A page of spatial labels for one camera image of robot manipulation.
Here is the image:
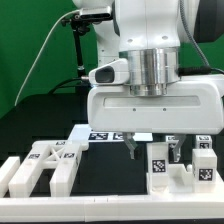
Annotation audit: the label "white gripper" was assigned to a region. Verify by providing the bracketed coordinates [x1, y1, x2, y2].
[87, 59, 224, 162]

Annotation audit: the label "white small chair part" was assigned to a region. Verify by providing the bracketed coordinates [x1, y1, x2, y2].
[147, 142, 168, 193]
[195, 135, 212, 149]

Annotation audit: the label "white chair seat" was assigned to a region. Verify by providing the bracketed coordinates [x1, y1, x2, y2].
[146, 164, 193, 195]

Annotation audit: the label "white chair back frame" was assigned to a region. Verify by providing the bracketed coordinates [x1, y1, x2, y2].
[8, 141, 89, 198]

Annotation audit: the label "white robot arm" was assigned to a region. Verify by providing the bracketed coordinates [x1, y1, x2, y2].
[73, 0, 224, 151]

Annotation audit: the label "white U-shaped fence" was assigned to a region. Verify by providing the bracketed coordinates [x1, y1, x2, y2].
[0, 157, 224, 222]

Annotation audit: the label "white marker base plate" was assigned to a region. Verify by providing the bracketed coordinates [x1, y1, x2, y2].
[68, 124, 153, 144]

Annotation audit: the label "black base cables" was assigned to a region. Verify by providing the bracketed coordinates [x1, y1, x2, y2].
[48, 77, 92, 95]

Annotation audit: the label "black camera stand pole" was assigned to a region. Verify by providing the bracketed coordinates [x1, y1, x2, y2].
[61, 17, 90, 94]

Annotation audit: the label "black camera on stand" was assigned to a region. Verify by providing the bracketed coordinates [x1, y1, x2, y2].
[74, 6, 112, 22]

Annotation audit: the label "white camera cable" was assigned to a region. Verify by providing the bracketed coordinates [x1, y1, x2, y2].
[14, 9, 81, 107]

